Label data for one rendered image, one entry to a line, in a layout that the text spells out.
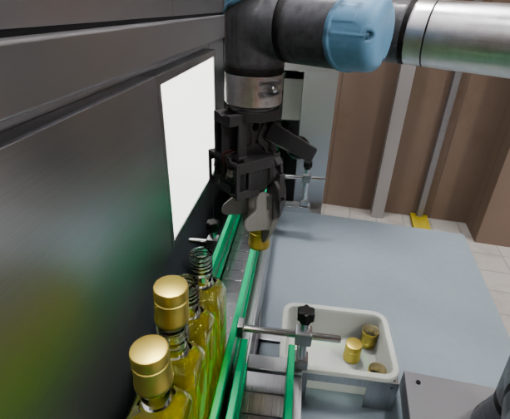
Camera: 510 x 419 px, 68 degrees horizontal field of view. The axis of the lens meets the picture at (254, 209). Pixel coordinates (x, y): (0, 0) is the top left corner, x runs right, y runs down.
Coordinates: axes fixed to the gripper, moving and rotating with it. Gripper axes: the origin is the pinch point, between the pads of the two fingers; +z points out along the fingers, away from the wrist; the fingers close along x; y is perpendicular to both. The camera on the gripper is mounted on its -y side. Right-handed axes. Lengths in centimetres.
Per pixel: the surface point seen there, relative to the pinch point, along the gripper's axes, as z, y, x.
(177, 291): -8.1, 21.6, 14.0
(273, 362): 22.1, 2.9, 8.7
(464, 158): 63, -239, -63
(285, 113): 5, -61, -61
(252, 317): 23.0, -1.2, -2.4
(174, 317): -5.5, 22.4, 14.4
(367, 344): 32.2, -22.1, 11.7
